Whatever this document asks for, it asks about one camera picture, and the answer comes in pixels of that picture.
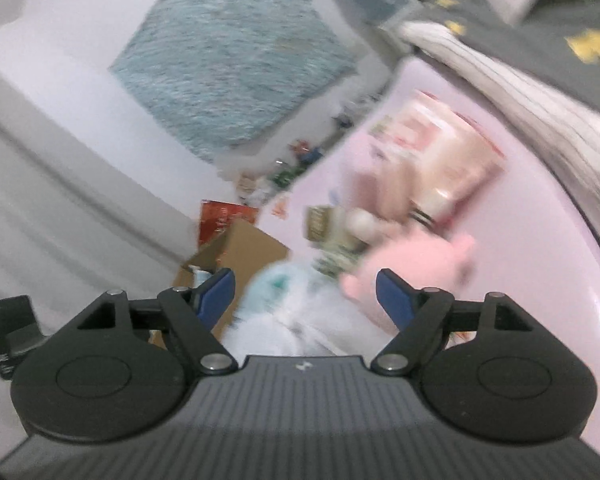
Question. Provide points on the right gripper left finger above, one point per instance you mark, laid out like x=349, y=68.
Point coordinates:
x=190, y=315

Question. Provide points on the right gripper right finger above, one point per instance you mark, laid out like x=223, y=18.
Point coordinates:
x=419, y=315

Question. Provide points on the pink plush doll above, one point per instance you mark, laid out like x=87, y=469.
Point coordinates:
x=418, y=256

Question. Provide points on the pink wet wipes pack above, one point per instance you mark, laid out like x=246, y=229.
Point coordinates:
x=430, y=159

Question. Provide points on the brown cardboard box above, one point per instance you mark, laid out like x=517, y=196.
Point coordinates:
x=242, y=248

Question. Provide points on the white plastic waste bag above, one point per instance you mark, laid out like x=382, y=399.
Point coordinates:
x=290, y=309

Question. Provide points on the red snack bag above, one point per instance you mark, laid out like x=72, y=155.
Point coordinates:
x=216, y=217

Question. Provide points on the gold tea box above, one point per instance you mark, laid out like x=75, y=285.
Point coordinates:
x=338, y=250

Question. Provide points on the grey curtain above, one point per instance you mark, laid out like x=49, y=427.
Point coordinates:
x=72, y=225

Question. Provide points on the white striped blanket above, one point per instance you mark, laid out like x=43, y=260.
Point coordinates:
x=563, y=131

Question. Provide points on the dark grey star quilt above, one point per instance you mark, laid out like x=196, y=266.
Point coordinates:
x=558, y=42

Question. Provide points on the floral blue wall cloth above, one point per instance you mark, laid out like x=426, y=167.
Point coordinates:
x=216, y=73

